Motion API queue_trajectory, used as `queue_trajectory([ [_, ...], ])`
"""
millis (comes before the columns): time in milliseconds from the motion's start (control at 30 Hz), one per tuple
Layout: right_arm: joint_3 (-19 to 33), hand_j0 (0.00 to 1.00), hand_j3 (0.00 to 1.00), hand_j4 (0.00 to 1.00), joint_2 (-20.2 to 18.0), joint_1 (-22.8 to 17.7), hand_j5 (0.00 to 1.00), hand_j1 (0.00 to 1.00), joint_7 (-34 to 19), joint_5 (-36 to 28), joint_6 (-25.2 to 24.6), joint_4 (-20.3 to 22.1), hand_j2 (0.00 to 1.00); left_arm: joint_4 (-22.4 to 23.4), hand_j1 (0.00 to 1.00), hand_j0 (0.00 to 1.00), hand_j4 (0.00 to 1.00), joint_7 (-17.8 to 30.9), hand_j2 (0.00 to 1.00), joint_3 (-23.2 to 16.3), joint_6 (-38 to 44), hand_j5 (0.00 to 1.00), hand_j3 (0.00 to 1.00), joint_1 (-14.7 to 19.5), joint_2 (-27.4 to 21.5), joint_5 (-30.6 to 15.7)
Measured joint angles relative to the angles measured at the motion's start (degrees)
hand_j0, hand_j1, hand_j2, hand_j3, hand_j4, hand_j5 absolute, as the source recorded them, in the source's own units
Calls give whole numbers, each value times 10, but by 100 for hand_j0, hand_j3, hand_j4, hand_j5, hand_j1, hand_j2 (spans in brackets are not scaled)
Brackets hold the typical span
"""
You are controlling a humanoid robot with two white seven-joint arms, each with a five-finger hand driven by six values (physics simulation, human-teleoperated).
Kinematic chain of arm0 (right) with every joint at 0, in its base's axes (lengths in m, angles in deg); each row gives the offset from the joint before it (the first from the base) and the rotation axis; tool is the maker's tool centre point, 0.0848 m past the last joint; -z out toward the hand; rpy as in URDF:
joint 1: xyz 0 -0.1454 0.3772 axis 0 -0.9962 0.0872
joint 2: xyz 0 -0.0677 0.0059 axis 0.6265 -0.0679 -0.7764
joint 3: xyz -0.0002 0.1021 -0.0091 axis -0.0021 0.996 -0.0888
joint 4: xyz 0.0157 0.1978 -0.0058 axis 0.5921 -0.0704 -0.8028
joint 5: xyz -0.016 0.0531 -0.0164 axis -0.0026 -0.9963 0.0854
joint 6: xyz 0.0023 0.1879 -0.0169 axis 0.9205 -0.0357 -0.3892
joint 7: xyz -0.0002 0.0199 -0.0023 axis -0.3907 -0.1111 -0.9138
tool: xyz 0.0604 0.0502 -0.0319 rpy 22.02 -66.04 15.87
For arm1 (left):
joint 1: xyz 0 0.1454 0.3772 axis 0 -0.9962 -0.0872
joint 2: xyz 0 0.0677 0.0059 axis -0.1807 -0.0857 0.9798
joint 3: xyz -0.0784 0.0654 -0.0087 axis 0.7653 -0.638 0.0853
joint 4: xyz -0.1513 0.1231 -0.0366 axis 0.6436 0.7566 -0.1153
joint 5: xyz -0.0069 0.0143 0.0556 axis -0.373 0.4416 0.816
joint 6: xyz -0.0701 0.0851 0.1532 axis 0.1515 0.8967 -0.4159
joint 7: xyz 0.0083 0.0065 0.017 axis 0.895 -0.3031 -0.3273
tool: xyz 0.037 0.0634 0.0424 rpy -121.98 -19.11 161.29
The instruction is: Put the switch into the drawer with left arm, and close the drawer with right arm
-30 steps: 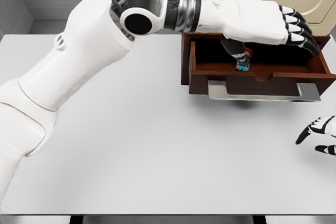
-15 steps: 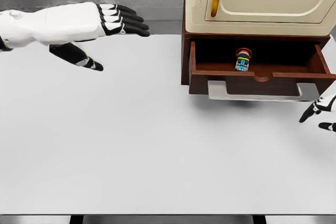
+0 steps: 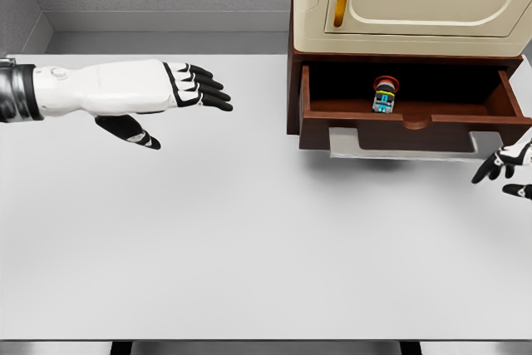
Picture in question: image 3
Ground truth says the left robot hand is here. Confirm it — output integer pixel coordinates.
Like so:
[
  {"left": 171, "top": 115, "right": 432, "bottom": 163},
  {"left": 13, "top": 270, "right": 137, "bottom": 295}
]
[{"left": 81, "top": 58, "right": 234, "bottom": 151}]

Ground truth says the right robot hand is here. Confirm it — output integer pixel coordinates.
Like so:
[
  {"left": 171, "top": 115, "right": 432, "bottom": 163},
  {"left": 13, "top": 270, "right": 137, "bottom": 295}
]
[{"left": 470, "top": 139, "right": 532, "bottom": 201}]

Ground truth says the red push button switch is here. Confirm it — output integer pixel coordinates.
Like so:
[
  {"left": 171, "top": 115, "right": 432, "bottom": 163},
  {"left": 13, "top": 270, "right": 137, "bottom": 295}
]
[{"left": 371, "top": 75, "right": 401, "bottom": 115}]

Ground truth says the brown wooden drawer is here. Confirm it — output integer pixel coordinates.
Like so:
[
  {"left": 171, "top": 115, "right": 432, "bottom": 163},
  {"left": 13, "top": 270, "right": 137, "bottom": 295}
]
[{"left": 298, "top": 64, "right": 532, "bottom": 153}]

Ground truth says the cream cabinet with brown base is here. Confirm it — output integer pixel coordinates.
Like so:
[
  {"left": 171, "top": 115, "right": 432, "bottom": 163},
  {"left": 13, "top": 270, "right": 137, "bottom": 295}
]
[{"left": 286, "top": 0, "right": 532, "bottom": 136}]

